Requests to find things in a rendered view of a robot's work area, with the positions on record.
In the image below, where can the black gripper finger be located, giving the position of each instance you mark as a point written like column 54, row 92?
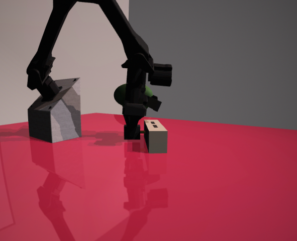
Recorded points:
column 131, row 122

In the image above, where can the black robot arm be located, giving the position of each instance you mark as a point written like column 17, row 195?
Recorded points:
column 139, row 60

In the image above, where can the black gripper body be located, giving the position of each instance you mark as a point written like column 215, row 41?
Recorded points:
column 132, row 96

